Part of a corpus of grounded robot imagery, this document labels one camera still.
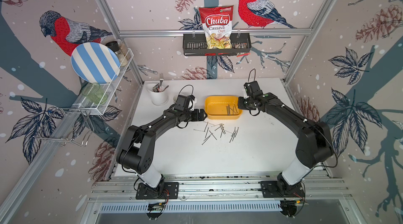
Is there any yellow plastic storage box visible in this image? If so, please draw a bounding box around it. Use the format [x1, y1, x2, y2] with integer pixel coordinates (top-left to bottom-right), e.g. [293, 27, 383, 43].
[205, 96, 242, 120]

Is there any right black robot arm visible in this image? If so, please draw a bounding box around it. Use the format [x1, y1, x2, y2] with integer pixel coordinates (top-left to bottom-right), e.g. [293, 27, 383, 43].
[238, 81, 335, 190]

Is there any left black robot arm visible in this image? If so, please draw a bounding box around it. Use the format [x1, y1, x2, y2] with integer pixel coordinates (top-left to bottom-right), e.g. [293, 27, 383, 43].
[116, 95, 207, 190]

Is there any white utensil holder cup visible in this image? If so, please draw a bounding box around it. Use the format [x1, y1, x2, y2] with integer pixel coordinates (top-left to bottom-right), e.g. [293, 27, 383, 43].
[145, 83, 169, 105]

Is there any metal fork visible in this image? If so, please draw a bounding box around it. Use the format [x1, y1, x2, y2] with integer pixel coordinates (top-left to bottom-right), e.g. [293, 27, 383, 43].
[159, 73, 164, 92]

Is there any red Chuba chips bag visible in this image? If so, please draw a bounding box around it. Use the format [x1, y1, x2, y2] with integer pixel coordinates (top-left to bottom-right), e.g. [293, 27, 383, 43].
[199, 5, 234, 49]

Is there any black lid spice jar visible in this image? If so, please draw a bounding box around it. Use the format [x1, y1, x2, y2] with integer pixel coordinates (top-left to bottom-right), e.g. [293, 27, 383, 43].
[106, 40, 128, 67]

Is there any green glass bowl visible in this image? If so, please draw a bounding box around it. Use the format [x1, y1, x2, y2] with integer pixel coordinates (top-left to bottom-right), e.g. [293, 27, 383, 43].
[81, 83, 108, 105]

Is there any blue white striped plate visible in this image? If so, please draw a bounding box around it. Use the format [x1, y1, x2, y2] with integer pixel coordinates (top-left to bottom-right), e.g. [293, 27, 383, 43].
[71, 42, 121, 84]

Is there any black wire wall basket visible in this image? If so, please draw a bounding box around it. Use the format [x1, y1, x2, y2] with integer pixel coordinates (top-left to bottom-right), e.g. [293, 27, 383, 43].
[183, 33, 251, 56]

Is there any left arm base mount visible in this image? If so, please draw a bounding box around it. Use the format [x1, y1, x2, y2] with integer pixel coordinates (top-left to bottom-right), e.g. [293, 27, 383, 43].
[136, 176, 179, 220]

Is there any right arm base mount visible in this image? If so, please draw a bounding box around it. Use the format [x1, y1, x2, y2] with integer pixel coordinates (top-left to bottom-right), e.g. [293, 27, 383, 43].
[259, 174, 306, 217]

